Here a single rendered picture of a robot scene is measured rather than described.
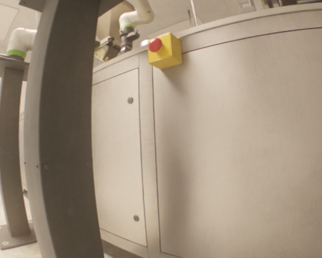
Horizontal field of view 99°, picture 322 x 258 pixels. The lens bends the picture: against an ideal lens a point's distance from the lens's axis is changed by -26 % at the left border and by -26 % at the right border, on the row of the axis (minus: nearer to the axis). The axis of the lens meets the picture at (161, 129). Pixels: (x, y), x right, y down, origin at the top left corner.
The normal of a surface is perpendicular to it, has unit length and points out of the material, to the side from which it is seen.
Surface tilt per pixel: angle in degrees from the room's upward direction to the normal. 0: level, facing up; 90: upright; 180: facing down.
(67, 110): 90
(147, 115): 90
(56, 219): 90
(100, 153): 90
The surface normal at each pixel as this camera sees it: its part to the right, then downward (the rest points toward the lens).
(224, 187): -0.56, -0.04
